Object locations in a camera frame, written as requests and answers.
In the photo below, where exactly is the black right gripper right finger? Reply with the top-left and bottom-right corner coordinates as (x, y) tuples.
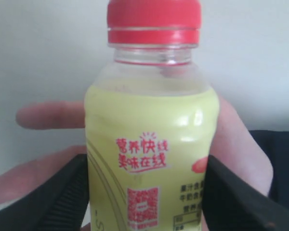
(202, 155), (289, 231)

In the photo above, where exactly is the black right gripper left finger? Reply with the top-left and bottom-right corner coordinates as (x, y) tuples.
(0, 154), (89, 231)

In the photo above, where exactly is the yellow red-cap drink bottle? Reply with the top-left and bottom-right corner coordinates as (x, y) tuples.
(84, 0), (219, 231)

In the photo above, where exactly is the black-sleeved forearm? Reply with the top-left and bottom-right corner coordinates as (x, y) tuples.
(250, 130), (289, 209)

